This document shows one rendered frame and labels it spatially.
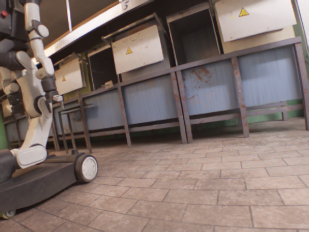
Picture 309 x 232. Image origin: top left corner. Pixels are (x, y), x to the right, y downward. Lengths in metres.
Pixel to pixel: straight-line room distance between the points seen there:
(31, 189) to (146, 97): 1.51
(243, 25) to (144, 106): 1.35
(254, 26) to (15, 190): 2.08
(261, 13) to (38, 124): 2.01
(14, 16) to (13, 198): 1.10
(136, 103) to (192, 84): 0.73
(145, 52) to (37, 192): 1.59
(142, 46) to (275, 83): 1.41
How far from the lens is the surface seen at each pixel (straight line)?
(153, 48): 1.86
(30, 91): 1.32
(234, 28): 1.76
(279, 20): 1.83
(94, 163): 1.32
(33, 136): 1.27
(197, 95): 1.84
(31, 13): 1.30
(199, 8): 1.98
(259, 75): 1.86
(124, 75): 2.13
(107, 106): 2.36
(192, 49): 2.50
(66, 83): 2.72
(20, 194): 1.08
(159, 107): 1.96
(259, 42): 1.86
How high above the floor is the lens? 0.43
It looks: 2 degrees down
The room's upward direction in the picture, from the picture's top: 10 degrees counter-clockwise
